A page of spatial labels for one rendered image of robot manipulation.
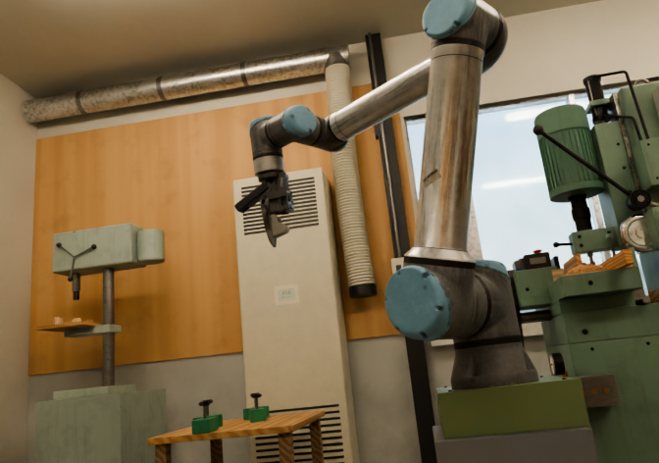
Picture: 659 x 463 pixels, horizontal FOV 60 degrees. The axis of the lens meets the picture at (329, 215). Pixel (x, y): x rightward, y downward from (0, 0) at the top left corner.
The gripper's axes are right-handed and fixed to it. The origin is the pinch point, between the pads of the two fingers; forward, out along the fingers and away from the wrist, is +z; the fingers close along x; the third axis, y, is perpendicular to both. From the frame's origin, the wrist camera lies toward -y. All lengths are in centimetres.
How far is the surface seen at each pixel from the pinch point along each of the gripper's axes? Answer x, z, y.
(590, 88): 48, -43, 110
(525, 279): 38, 19, 73
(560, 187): 41, -9, 91
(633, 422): 20, 63, 91
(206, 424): 54, 55, -48
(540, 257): 39, 13, 79
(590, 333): 22, 38, 85
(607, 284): 15, 25, 91
